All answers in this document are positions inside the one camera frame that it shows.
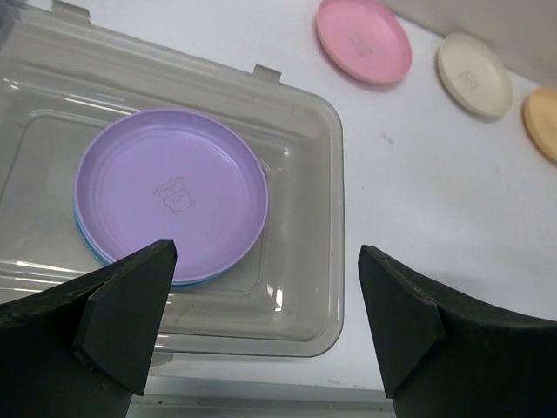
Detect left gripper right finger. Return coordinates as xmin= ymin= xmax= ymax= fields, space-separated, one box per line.
xmin=358 ymin=246 xmax=556 ymax=417

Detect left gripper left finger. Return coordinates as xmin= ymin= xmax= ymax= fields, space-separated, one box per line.
xmin=1 ymin=240 xmax=178 ymax=417

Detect blue plastic plate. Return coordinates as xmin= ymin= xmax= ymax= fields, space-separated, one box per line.
xmin=72 ymin=190 xmax=235 ymax=288

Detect purple plate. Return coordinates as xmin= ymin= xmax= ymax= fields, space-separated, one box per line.
xmin=74 ymin=109 xmax=269 ymax=279

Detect pink plastic plate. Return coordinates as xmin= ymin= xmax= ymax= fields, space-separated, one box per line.
xmin=315 ymin=0 xmax=413 ymax=84

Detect clear plastic bin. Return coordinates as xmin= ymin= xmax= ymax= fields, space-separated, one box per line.
xmin=1 ymin=1 xmax=344 ymax=357

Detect orange plastic plate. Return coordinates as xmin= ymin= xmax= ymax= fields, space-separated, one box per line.
xmin=522 ymin=87 xmax=556 ymax=163

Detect cream plastic plate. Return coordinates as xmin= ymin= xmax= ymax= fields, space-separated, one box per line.
xmin=436 ymin=32 xmax=513 ymax=119

